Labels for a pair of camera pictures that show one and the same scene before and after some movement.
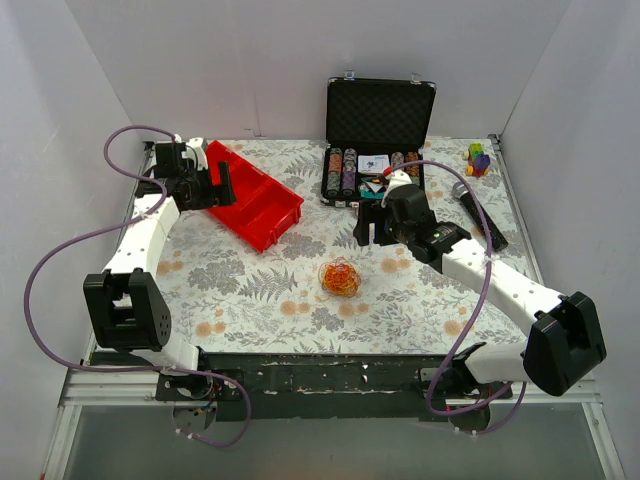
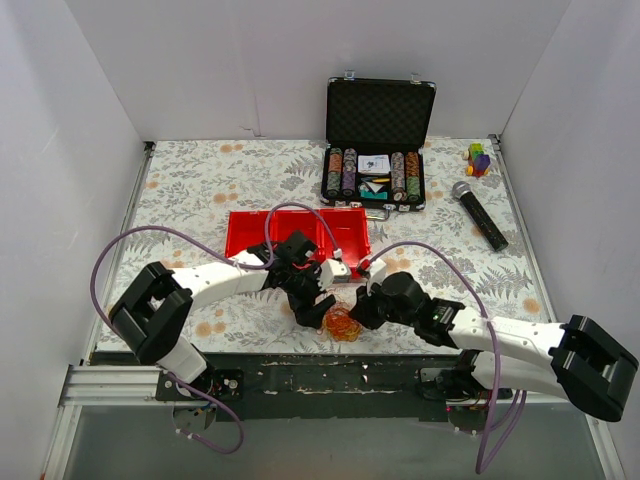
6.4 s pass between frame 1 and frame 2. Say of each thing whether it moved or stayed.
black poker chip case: stayed
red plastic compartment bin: moved
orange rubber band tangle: moved
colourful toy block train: stayed
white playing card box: stayed
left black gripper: moved
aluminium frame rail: stayed
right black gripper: moved
